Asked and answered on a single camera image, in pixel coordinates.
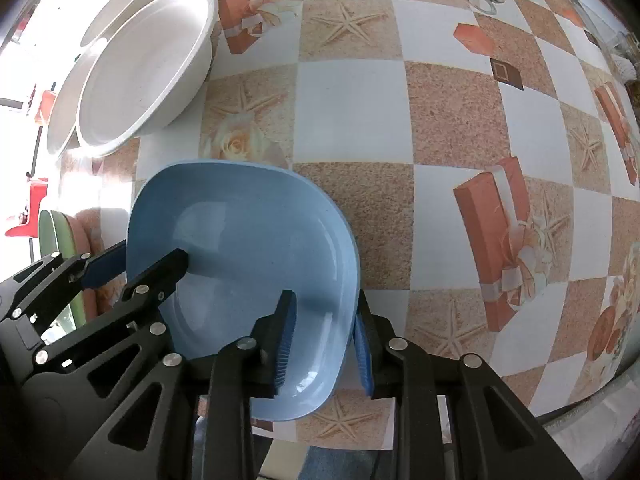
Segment white round bowl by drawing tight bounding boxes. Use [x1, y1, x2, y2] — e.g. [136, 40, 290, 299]
[76, 0, 217, 157]
[80, 0, 161, 46]
[46, 37, 108, 156]

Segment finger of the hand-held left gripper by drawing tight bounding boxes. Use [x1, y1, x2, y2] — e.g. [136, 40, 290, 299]
[0, 241, 129, 330]
[32, 248, 190, 392]

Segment checkered printed tablecloth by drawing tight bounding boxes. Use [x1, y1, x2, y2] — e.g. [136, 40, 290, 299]
[57, 0, 640, 453]

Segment person's blue jeans leg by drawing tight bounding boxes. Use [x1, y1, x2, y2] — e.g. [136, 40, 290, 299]
[300, 447, 382, 480]

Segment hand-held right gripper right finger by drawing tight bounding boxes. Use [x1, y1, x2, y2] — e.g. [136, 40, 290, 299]
[351, 291, 584, 480]

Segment green plate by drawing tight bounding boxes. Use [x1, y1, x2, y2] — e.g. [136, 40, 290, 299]
[39, 209, 86, 333]

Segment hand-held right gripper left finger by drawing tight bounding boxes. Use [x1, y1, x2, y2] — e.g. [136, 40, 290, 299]
[70, 289, 298, 480]

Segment blue square plate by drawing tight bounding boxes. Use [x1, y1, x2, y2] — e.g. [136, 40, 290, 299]
[125, 159, 360, 420]

